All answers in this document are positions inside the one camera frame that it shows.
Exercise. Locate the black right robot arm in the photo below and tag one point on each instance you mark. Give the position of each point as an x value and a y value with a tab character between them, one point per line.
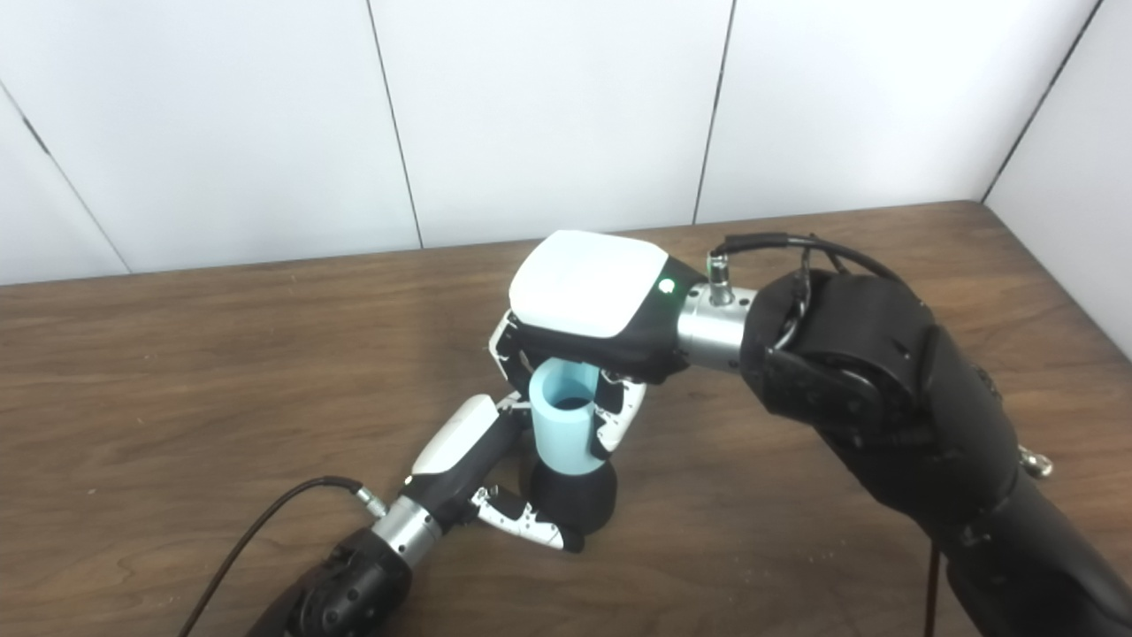
884	380

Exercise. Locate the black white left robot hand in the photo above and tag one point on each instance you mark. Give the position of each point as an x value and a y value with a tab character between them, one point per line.
460	442

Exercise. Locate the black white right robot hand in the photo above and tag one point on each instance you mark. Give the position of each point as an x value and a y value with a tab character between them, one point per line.
592	283

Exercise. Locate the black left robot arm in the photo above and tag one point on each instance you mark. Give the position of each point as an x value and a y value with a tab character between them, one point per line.
354	593

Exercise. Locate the black flared nozzle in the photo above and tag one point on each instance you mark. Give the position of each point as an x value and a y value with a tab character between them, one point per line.
575	500

